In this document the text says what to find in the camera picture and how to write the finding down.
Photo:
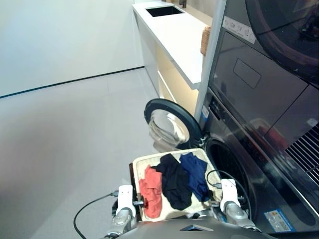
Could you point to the round washing machine door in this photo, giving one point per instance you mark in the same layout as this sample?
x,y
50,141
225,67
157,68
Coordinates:
x,y
169,124

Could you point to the brown wicker basket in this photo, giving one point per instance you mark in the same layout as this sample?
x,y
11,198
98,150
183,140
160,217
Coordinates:
x,y
205,39

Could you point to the small blue sticker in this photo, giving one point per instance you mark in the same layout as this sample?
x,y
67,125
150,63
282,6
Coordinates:
x,y
205,114

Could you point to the orange cloth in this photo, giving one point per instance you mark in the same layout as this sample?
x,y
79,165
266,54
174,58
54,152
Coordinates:
x,y
152,194

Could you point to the small white sticker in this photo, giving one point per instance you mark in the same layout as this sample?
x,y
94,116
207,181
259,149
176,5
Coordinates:
x,y
312,122

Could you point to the dark stacked dryer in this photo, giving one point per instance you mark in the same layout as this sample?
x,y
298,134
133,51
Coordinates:
x,y
249,87

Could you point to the dark blue cloth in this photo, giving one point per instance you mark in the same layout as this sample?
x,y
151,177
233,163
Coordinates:
x,y
194,171

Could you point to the black sink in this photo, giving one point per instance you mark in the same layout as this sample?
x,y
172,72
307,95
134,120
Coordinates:
x,y
164,11

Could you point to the black cloth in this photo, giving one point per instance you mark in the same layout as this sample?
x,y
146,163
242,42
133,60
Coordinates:
x,y
174,184

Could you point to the pale woven laundry basket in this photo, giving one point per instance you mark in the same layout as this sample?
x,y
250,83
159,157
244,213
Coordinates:
x,y
149,159

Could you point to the dark faucet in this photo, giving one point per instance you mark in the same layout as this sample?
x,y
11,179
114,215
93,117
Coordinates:
x,y
183,3

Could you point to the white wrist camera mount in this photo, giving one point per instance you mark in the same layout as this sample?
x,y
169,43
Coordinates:
x,y
229,191
125,196

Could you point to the grey washing machine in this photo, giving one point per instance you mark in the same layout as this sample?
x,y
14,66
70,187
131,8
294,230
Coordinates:
x,y
274,189

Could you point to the white counter cabinet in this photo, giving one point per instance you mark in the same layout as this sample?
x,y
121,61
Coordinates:
x,y
174,37

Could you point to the blue energy label sticker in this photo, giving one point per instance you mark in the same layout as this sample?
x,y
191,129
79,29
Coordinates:
x,y
276,221

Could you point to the white warning label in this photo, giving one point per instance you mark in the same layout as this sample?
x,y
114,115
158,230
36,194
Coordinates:
x,y
239,28

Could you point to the grey robot torso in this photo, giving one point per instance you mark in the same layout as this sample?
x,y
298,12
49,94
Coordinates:
x,y
189,231

